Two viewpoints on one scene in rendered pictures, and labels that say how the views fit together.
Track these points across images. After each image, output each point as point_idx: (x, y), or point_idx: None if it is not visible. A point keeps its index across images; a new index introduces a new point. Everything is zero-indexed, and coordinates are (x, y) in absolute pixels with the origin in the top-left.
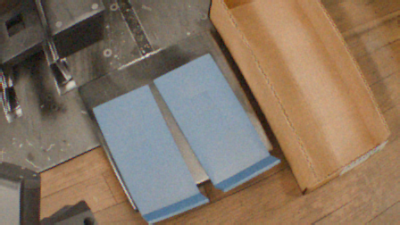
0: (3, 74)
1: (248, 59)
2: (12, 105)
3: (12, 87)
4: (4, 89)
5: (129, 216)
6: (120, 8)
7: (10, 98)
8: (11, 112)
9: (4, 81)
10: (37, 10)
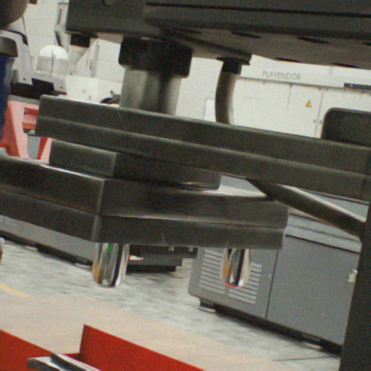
0: (86, 369)
1: None
2: (50, 359)
3: (61, 369)
4: (72, 361)
5: None
6: None
7: (57, 363)
8: (48, 357)
9: (80, 365)
10: None
